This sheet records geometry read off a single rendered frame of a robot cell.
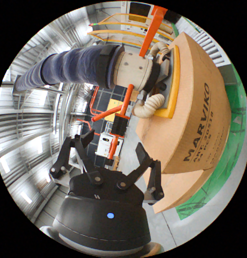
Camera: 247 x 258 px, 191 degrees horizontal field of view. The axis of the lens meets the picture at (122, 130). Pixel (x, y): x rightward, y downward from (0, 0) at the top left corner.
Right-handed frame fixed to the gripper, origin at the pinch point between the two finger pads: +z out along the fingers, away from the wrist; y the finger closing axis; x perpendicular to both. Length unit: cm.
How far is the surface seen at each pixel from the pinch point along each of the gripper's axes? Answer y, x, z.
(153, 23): -0.4, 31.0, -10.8
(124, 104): -0.1, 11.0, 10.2
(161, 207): 53, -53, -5
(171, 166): 15.9, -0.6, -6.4
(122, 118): 0.4, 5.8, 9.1
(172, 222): 107, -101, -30
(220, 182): 107, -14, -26
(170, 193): 53, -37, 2
